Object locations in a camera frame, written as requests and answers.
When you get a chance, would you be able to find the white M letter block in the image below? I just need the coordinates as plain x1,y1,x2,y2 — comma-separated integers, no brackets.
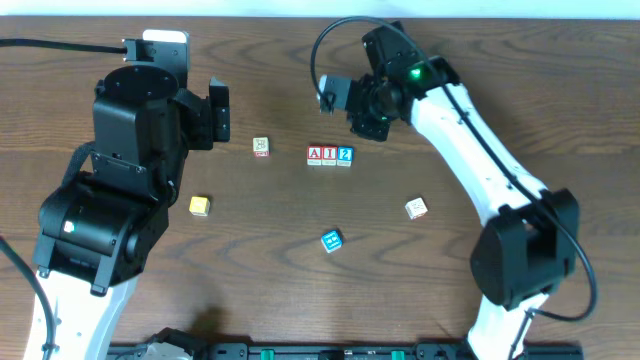
405,197,428,220

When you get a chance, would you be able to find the blue number 2 block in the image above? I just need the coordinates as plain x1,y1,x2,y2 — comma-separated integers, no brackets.
336,146,354,167

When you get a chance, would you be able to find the white red-sided block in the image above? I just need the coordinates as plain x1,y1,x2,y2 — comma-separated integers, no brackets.
253,137,270,157

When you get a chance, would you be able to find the blue top block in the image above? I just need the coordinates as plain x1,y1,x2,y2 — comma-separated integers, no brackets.
321,229,343,253

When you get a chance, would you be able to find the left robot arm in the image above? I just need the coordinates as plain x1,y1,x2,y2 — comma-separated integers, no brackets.
25,30,230,359

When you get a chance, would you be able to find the yellow block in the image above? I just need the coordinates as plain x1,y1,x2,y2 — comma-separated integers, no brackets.
189,196,211,217

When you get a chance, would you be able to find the red letter A block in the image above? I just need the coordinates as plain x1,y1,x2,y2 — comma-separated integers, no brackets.
306,146,322,166

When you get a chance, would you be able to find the red letter I block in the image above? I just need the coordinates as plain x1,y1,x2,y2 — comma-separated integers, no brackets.
321,146,338,166

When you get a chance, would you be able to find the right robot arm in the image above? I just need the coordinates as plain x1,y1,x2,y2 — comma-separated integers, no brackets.
320,21,584,359

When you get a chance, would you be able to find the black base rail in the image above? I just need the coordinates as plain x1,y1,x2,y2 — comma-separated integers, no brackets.
107,327,584,360

